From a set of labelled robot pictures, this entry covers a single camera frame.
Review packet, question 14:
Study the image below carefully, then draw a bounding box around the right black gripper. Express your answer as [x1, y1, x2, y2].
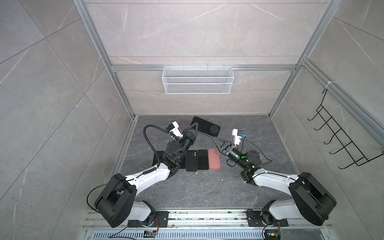
[214, 137, 249, 171]

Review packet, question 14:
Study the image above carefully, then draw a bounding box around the black phone case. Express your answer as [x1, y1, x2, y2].
[186, 150, 198, 172]

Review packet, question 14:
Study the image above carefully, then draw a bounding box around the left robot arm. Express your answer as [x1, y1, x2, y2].
[95, 123, 199, 228]

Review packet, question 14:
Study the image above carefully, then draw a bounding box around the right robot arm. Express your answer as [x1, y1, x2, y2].
[213, 137, 337, 226]

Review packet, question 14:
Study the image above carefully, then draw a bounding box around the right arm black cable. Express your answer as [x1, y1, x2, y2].
[242, 137, 274, 166]

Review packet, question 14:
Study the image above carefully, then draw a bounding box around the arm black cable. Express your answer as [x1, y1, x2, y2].
[142, 124, 173, 160]
[242, 137, 274, 166]

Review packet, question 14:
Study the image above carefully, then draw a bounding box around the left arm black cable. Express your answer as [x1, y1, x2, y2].
[142, 124, 173, 160]

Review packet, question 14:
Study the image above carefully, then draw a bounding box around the white wire mesh basket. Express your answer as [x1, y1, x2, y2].
[162, 67, 235, 95]

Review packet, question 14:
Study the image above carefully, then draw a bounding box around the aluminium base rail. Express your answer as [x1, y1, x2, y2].
[80, 209, 338, 240]

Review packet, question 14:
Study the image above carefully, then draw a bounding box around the black wire hook rack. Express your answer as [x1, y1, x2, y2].
[307, 89, 384, 170]

